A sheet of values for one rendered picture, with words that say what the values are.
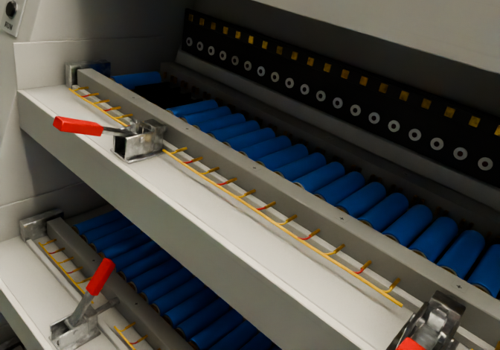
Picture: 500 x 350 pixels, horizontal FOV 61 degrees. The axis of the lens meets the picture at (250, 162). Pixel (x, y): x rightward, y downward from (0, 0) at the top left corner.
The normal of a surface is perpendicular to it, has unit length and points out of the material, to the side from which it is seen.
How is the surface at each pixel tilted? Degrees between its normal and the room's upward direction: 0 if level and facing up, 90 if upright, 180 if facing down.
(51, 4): 90
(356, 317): 18
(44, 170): 90
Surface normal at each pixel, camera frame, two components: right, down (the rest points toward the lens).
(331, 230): -0.66, 0.25
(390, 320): 0.17, -0.87
